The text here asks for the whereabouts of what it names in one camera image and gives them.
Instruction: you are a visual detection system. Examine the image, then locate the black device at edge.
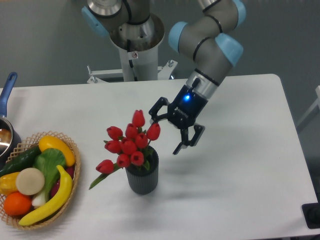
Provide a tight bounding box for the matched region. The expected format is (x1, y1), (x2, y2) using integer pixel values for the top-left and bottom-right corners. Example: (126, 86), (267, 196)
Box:
(301, 202), (320, 229)

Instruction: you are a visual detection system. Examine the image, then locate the dark grey ribbed vase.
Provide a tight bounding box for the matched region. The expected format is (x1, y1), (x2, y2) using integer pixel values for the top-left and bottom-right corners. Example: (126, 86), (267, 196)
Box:
(125, 146), (159, 195)

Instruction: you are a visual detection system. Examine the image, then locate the yellow banana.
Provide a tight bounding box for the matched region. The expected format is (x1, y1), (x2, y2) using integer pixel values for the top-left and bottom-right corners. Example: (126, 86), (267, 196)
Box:
(18, 165), (73, 227)

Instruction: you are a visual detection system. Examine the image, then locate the dark red vegetable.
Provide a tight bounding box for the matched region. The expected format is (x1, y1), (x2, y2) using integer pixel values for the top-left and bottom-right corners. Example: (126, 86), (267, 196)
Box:
(50, 166), (75, 199)

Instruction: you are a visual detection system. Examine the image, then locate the orange fruit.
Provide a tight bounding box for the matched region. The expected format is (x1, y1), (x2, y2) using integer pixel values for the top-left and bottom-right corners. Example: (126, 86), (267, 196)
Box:
(3, 191), (32, 216)

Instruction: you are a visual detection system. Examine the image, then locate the green cucumber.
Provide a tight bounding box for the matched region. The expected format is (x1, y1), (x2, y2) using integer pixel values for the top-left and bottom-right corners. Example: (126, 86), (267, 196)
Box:
(0, 145), (41, 177)

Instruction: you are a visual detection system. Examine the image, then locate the green bok choy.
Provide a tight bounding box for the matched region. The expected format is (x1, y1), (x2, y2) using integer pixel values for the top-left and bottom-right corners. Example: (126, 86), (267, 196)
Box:
(32, 148), (66, 208)

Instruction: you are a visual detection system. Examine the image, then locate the yellow squash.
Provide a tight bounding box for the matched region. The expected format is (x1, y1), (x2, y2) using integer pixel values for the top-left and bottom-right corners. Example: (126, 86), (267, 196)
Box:
(38, 135), (76, 167)

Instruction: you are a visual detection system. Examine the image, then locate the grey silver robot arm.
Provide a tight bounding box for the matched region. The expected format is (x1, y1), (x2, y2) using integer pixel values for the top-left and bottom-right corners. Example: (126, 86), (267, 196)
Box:
(81, 0), (246, 154)

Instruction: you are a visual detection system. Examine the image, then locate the beige round disc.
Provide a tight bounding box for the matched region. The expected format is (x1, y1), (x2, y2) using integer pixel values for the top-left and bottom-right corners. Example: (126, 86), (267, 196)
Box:
(15, 167), (45, 196)

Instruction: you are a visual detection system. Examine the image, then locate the red tulip bouquet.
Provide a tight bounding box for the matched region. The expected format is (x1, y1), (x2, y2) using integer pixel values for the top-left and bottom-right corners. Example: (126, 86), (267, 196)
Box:
(89, 110), (161, 189)

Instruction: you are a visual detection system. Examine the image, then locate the yellow bell pepper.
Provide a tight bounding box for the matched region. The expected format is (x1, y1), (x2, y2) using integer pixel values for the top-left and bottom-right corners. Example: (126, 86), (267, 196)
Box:
(0, 171), (20, 196)

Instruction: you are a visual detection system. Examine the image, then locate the woven wicker basket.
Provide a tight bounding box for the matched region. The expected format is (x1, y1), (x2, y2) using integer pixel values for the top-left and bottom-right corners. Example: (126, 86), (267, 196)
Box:
(0, 131), (81, 230)

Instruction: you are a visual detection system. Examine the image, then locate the white frame at right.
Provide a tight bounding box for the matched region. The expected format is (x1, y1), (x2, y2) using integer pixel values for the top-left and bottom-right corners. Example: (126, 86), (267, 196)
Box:
(296, 85), (320, 133)

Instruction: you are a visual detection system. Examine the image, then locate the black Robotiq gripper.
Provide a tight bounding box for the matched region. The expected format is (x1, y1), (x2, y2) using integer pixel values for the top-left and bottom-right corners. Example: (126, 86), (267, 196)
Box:
(148, 84), (209, 155)

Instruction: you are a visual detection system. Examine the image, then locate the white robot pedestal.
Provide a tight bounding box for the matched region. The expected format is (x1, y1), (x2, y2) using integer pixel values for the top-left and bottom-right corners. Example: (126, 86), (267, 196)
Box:
(87, 46), (178, 84)

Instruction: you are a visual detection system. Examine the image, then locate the blue handled saucepan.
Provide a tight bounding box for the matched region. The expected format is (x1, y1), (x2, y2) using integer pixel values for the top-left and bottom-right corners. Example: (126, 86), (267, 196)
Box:
(0, 72), (22, 169)

